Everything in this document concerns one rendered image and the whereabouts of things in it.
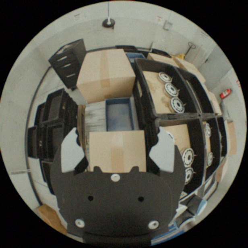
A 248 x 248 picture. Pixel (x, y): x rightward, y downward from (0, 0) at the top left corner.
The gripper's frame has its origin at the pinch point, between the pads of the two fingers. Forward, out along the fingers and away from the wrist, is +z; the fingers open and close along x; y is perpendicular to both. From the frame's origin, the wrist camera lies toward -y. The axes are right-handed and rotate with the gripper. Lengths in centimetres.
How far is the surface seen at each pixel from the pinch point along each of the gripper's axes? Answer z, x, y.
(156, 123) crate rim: 10.4, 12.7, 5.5
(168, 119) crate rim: 12.8, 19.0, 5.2
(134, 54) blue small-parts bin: 68, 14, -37
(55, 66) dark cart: 92, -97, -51
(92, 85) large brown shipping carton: 30.2, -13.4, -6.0
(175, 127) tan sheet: 18.2, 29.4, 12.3
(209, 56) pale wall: 156, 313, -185
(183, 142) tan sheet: 12.3, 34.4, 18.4
